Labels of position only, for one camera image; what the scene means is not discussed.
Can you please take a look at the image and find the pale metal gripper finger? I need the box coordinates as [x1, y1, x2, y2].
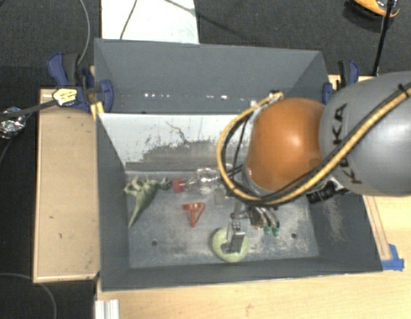
[231, 222, 246, 253]
[226, 223, 235, 254]

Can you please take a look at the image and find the red plastic funnel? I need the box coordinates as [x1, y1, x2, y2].
[182, 202, 206, 229]

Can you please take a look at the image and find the grey metal bin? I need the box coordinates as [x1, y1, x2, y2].
[93, 38, 384, 292]

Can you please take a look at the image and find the clear glass bulb red cap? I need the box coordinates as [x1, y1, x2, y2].
[171, 166, 223, 195]

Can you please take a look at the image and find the green toy dinosaur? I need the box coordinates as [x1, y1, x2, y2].
[123, 175, 173, 229]

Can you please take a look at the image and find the pale wood flat board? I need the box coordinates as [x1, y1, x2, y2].
[32, 88, 100, 284]

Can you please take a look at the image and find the pale green ring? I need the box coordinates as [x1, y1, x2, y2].
[209, 227, 250, 263]

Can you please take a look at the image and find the black cylinder on white bracket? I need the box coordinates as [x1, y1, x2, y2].
[306, 180, 346, 204]

